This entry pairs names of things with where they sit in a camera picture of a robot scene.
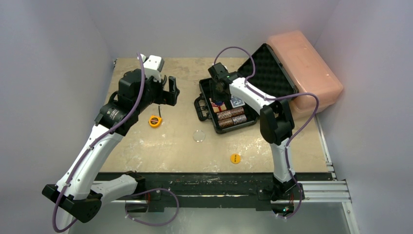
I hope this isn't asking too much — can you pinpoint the orange poker chip row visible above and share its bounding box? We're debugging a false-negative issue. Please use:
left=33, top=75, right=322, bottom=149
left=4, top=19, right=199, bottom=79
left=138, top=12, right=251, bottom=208
left=216, top=107, right=244, bottom=121

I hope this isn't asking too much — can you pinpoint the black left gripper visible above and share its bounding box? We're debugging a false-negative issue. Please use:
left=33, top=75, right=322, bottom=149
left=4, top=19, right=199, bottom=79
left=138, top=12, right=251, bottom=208
left=134, top=72, right=179, bottom=114

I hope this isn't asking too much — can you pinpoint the black foam-lined poker case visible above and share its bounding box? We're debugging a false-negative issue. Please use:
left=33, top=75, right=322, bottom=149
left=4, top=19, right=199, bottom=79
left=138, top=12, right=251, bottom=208
left=194, top=43, right=299, bottom=134

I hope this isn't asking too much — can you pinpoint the blue playing card deck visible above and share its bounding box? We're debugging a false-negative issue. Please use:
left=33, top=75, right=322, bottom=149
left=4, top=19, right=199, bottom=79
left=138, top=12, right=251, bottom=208
left=230, top=96, right=245, bottom=108

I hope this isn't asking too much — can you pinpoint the brown poker chip stack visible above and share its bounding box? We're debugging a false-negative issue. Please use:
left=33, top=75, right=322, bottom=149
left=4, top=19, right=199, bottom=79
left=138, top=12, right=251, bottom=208
left=218, top=118, right=234, bottom=129

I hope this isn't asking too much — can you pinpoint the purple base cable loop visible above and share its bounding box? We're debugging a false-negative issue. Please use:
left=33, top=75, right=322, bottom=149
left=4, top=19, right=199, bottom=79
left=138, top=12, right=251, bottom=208
left=124, top=187, right=181, bottom=227

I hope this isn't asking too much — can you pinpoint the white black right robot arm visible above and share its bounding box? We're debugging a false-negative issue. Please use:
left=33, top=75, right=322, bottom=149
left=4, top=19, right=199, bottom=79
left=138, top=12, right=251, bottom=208
left=208, top=63, right=297, bottom=198

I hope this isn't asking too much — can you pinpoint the red playing card deck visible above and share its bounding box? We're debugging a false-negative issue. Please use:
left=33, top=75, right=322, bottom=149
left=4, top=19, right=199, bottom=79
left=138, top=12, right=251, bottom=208
left=209, top=98, right=227, bottom=113

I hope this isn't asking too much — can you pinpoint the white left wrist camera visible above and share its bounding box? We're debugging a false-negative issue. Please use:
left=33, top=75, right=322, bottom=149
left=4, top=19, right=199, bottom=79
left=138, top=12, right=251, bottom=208
left=140, top=54, right=164, bottom=83

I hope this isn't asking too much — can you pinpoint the yellow big blind button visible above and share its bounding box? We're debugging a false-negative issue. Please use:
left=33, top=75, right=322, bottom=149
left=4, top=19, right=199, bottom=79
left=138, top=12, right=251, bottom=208
left=230, top=154, right=241, bottom=164

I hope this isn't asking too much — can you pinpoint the pink translucent plastic box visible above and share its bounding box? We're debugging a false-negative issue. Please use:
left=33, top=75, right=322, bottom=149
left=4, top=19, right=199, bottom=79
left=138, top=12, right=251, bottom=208
left=266, top=30, right=343, bottom=113

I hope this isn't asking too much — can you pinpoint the blue grey poker chip stack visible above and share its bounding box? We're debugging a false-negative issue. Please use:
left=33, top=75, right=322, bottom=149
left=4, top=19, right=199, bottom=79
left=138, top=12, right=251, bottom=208
left=231, top=115, right=247, bottom=125

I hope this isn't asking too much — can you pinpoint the yellow tape measure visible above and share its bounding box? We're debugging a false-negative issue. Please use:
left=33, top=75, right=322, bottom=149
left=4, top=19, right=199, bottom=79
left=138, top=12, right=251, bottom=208
left=148, top=105, right=163, bottom=128

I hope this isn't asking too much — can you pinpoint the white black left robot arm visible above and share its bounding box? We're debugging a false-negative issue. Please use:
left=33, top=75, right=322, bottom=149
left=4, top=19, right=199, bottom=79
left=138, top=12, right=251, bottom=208
left=42, top=69, right=180, bottom=223

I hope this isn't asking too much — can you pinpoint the clear round dealer button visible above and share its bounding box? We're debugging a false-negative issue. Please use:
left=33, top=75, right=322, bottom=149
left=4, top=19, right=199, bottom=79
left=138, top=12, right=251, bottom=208
left=192, top=130, right=206, bottom=142

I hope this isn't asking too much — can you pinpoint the black metal base frame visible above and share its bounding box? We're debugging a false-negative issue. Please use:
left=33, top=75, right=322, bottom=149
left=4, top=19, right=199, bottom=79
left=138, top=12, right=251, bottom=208
left=115, top=172, right=351, bottom=215

